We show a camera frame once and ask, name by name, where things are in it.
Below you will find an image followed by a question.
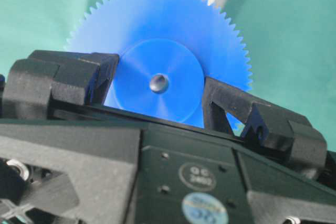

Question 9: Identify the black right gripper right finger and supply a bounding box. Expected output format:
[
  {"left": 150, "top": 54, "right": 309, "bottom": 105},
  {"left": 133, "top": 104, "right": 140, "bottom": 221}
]
[{"left": 202, "top": 77, "right": 327, "bottom": 168}]

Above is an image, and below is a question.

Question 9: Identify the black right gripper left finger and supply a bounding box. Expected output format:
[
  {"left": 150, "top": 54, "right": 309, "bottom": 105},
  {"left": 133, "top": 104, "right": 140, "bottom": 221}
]
[{"left": 2, "top": 50, "right": 119, "bottom": 120}]

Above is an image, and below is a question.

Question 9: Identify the blue plastic gear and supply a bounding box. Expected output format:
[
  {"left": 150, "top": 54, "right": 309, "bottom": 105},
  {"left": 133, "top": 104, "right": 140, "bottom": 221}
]
[{"left": 67, "top": 0, "right": 251, "bottom": 127}]

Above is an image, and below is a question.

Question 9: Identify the steel shaft in gear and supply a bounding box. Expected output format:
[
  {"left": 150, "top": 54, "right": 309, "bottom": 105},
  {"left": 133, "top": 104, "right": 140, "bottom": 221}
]
[{"left": 149, "top": 73, "right": 169, "bottom": 94}]

